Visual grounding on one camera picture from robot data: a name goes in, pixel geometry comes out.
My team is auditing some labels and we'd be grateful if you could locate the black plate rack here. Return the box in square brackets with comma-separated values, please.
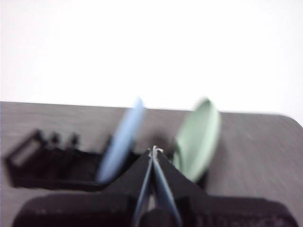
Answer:
[4, 129, 209, 192]

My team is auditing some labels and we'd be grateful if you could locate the blue plate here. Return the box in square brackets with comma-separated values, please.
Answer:
[96, 96, 146, 184]

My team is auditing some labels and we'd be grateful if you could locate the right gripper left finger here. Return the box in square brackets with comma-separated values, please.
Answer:
[13, 148, 154, 227]

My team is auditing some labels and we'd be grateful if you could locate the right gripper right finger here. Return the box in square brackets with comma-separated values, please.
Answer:
[142, 148, 299, 227]

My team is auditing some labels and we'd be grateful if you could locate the green plate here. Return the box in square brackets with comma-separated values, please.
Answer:
[172, 96, 222, 183]

